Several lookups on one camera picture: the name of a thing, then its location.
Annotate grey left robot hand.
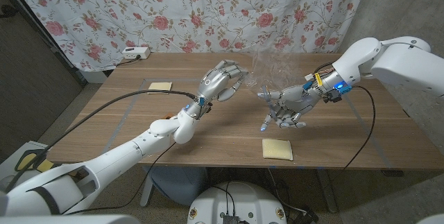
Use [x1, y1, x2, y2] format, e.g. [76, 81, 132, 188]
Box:
[185, 59, 250, 119]

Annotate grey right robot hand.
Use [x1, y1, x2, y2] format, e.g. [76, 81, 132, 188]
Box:
[257, 71, 346, 132]

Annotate grey yellow handled scissors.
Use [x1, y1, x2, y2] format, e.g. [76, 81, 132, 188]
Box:
[260, 85, 280, 123]

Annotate transparent cling film sheet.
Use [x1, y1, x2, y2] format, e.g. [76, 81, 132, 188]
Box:
[245, 49, 306, 92]

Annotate yellow sponge near front edge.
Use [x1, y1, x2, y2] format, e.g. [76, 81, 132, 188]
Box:
[262, 138, 294, 162]

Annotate yellow sponge at left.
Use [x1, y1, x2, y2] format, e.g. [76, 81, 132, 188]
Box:
[148, 82, 173, 92]

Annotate floral backdrop cloth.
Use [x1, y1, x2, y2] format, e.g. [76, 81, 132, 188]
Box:
[5, 0, 372, 72]

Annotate white power strip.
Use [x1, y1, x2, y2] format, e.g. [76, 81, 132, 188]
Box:
[121, 46, 151, 60]

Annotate grey metal table leg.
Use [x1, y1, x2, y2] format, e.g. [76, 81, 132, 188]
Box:
[139, 175, 153, 207]
[317, 168, 339, 214]

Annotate blue grey round stool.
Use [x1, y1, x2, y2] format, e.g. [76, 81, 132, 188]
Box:
[144, 166, 209, 207]

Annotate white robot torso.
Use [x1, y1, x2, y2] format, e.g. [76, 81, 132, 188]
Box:
[187, 181, 288, 224]

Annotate black power adapter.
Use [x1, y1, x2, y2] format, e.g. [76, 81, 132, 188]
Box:
[293, 206, 320, 224]

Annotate white mat with yellow marks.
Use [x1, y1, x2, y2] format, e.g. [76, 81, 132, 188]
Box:
[0, 140, 55, 183]

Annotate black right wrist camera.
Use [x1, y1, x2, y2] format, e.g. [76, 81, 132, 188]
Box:
[322, 87, 353, 104]

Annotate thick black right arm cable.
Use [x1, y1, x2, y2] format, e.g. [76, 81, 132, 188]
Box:
[314, 60, 336, 76]

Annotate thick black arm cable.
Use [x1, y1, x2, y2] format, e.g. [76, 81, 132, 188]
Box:
[314, 60, 336, 76]
[3, 89, 198, 194]

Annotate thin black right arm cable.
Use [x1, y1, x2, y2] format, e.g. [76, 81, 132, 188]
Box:
[343, 85, 377, 171]

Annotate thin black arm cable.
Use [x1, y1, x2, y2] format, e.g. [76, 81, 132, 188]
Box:
[343, 85, 377, 171]
[64, 142, 177, 216]

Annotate black power strip cord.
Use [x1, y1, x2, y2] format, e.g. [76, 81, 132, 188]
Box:
[116, 55, 142, 67]

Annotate black torso cable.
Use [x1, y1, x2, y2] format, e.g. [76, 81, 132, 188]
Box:
[212, 181, 237, 216]

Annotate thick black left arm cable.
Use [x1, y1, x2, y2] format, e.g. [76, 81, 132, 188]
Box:
[3, 89, 198, 194]

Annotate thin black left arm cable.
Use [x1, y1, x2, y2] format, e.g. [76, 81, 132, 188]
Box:
[64, 142, 177, 216]

